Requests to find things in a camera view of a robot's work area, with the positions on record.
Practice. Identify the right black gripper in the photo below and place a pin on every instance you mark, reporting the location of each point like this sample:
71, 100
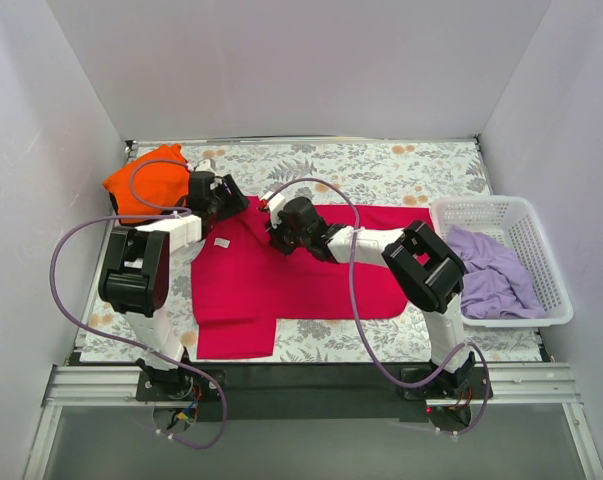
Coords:
280, 238

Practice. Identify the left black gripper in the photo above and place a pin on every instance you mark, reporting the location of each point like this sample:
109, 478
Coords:
229, 193

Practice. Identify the magenta t shirt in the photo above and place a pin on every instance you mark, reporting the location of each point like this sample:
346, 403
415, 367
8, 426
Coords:
241, 285

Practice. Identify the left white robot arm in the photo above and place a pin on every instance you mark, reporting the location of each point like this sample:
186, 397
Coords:
135, 275

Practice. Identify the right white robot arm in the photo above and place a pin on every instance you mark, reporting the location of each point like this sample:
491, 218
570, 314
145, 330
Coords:
427, 271

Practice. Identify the floral table mat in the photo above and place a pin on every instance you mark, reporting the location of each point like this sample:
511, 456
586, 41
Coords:
398, 173

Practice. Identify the folded orange t shirt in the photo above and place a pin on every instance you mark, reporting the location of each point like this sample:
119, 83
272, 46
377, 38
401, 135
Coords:
167, 152

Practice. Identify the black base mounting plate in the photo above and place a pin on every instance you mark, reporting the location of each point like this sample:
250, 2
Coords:
315, 391

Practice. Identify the lavender t shirt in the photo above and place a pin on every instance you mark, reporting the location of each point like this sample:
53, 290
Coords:
496, 285

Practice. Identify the white plastic basket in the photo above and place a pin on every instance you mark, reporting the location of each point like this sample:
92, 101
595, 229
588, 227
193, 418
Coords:
513, 222

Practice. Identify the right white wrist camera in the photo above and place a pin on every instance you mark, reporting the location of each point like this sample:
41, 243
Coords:
272, 204

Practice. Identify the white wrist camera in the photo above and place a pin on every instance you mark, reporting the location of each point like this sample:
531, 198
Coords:
272, 204
204, 165

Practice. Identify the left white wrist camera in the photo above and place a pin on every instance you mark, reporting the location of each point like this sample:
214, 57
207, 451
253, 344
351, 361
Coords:
204, 165

